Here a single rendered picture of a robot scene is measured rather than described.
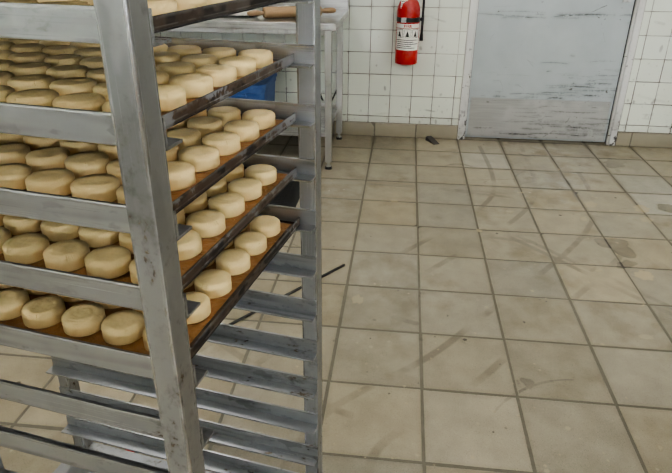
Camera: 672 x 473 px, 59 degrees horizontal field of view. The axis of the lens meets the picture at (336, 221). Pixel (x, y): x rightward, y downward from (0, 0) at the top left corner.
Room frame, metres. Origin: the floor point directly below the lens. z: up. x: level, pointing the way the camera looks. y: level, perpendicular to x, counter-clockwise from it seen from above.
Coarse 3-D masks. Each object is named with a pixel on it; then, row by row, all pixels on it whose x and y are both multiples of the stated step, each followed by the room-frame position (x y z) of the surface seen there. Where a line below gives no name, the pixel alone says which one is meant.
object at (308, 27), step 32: (320, 32) 0.93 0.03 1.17; (320, 64) 0.93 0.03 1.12; (320, 96) 0.93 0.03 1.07; (320, 128) 0.93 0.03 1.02; (320, 160) 0.93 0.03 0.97; (320, 192) 0.93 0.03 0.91; (320, 224) 0.93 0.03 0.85; (320, 256) 0.92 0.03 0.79; (320, 288) 0.92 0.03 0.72; (320, 320) 0.92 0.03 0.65; (320, 352) 0.92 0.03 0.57; (320, 384) 0.92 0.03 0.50; (320, 416) 0.92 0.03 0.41; (320, 448) 0.92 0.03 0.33
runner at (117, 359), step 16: (0, 336) 0.57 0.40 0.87; (16, 336) 0.56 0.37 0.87; (32, 336) 0.56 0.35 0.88; (48, 336) 0.55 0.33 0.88; (48, 352) 0.55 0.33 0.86; (64, 352) 0.55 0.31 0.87; (80, 352) 0.54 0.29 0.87; (96, 352) 0.53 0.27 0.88; (112, 352) 0.53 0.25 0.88; (128, 352) 0.52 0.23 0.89; (112, 368) 0.53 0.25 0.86; (128, 368) 0.52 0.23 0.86; (144, 368) 0.52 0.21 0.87
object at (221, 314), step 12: (288, 228) 0.88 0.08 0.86; (276, 252) 0.80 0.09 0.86; (264, 264) 0.75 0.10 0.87; (252, 276) 0.71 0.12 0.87; (240, 288) 0.67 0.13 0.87; (228, 300) 0.66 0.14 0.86; (216, 312) 0.64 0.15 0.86; (228, 312) 0.64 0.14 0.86; (216, 324) 0.60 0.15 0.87; (204, 336) 0.57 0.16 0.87; (192, 348) 0.55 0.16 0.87
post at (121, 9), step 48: (96, 0) 0.48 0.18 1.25; (144, 0) 0.49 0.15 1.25; (144, 48) 0.49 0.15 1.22; (144, 96) 0.48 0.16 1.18; (144, 144) 0.47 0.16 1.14; (144, 192) 0.47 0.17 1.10; (144, 240) 0.47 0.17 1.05; (144, 288) 0.48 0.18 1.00; (192, 384) 0.49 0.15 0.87; (192, 432) 0.48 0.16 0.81
